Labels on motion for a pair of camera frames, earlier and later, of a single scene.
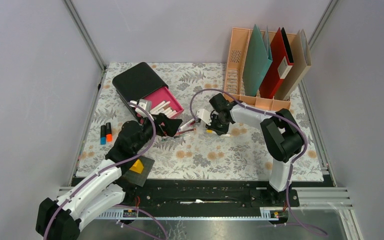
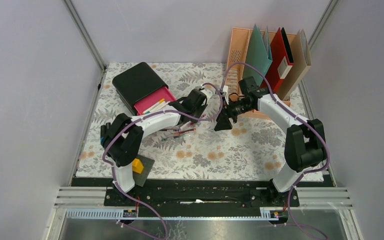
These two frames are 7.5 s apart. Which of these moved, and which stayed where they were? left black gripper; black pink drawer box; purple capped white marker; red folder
Moved: left black gripper
Stayed: red folder; purple capped white marker; black pink drawer box
